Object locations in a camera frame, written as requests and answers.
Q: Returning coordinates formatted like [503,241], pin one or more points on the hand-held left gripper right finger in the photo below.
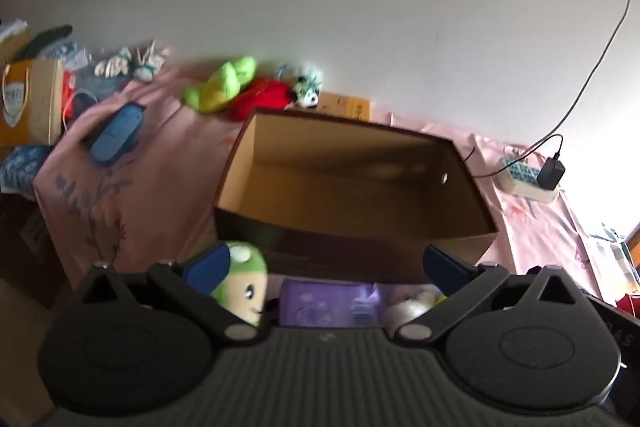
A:
[445,269]

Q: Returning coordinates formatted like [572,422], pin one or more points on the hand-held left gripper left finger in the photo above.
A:
[207,267]

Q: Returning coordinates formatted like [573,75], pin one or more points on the green ant plush toy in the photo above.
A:
[245,287]

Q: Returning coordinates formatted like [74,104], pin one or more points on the brown cardboard box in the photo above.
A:
[350,207]

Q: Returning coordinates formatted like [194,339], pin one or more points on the white round soft item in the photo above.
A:
[406,313]

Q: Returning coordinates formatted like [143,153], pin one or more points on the red object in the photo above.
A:
[629,307]

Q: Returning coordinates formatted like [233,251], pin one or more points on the printed paper sheets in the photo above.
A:
[607,252]

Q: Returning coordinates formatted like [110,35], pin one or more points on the pink bedsheet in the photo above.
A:
[165,167]

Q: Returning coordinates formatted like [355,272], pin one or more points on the white power strip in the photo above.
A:
[517,177]

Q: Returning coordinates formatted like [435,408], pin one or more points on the purple packet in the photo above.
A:
[320,304]

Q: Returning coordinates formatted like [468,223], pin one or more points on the black charger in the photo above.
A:
[550,174]

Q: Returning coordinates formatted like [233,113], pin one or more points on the blue handheld device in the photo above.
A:
[112,137]

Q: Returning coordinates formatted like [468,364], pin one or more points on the red plush toy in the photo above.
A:
[260,99]

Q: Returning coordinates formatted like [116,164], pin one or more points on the brown cardboard carton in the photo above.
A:
[30,237]

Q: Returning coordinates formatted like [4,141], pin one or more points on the lime green frog plush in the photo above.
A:
[220,87]

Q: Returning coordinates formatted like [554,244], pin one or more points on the panda plush toy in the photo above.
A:
[306,93]

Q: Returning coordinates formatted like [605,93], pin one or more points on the blue denim cloth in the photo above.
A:
[100,88]

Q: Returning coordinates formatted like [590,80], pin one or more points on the white tied cloth bundle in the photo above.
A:
[146,67]

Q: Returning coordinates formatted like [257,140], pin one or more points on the blue white tissue pack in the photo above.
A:
[20,167]

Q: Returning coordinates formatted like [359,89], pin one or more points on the white gloves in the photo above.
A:
[114,64]

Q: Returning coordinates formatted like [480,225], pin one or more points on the red packet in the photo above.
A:
[69,89]

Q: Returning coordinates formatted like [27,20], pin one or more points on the blue white plastic packet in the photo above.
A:
[65,53]

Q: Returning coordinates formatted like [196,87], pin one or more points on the dark green cap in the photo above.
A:
[47,38]

